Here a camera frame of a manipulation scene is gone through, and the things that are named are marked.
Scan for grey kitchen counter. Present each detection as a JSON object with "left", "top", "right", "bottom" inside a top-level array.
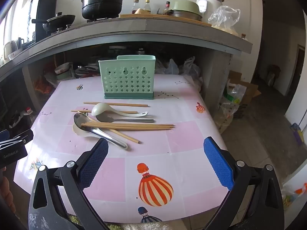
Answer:
[{"left": 0, "top": 19, "right": 254, "bottom": 83}]

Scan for blue and purple toy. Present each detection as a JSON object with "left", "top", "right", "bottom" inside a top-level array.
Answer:
[{"left": 290, "top": 123, "right": 305, "bottom": 147}]

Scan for cardboard box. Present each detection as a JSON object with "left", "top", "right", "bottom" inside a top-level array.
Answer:
[{"left": 227, "top": 70, "right": 262, "bottom": 119}]

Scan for white container with woven lid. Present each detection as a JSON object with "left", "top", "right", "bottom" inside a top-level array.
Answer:
[{"left": 196, "top": 0, "right": 225, "bottom": 22}]

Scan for large metal spoon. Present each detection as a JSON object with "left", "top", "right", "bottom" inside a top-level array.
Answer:
[{"left": 73, "top": 112, "right": 129, "bottom": 149}]

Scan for orange plastic bag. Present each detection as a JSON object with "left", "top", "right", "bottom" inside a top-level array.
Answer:
[{"left": 33, "top": 76, "right": 54, "bottom": 94}]

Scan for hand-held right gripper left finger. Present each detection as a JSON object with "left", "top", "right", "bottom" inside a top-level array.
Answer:
[{"left": 28, "top": 138, "right": 109, "bottom": 230}]

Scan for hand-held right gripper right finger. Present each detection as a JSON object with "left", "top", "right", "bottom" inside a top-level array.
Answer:
[{"left": 203, "top": 136, "right": 285, "bottom": 230}]

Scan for black kitchen appliance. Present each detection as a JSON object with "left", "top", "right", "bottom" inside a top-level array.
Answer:
[{"left": 31, "top": 0, "right": 57, "bottom": 43}]

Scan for gas stove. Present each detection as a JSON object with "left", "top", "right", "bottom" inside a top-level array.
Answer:
[{"left": 48, "top": 16, "right": 121, "bottom": 35}]

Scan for person's left hand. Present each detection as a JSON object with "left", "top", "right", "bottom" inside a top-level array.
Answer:
[{"left": 0, "top": 168, "right": 16, "bottom": 212}]

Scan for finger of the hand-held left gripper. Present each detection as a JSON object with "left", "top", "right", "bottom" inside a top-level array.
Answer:
[{"left": 0, "top": 129, "right": 34, "bottom": 150}]

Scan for black stockpot with lid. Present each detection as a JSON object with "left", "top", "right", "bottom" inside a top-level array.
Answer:
[{"left": 81, "top": 0, "right": 126, "bottom": 20}]

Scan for black frying pan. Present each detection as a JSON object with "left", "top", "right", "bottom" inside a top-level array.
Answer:
[{"left": 32, "top": 12, "right": 76, "bottom": 32}]

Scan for green basin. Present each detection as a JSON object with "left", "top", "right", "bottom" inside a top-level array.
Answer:
[{"left": 167, "top": 0, "right": 201, "bottom": 15}]

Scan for white patterned bowl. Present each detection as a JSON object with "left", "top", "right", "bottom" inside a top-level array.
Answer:
[{"left": 54, "top": 62, "right": 74, "bottom": 80}]

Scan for green star-cutout utensil holder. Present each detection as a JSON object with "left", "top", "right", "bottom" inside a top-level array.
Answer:
[{"left": 98, "top": 55, "right": 156, "bottom": 100}]

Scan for plastic bag of goods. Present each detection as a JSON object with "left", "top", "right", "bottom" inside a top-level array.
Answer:
[{"left": 213, "top": 83, "right": 248, "bottom": 135}]

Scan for metal basin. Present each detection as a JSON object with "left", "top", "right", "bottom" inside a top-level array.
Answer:
[{"left": 165, "top": 10, "right": 203, "bottom": 22}]

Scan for clear plastic bag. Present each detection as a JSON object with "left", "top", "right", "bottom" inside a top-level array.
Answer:
[{"left": 208, "top": 6, "right": 241, "bottom": 37}]

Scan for white plastic bag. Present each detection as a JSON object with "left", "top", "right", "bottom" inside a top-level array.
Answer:
[
  {"left": 156, "top": 58, "right": 179, "bottom": 75},
  {"left": 183, "top": 57, "right": 202, "bottom": 77}
]

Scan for pink printed tablecloth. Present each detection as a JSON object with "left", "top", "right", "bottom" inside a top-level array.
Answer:
[{"left": 13, "top": 73, "right": 228, "bottom": 223}]

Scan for white mug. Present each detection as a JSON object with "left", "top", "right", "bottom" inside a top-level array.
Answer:
[{"left": 3, "top": 41, "right": 13, "bottom": 61}]

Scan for small metal spoon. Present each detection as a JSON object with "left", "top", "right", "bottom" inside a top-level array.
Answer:
[{"left": 96, "top": 113, "right": 154, "bottom": 123}]

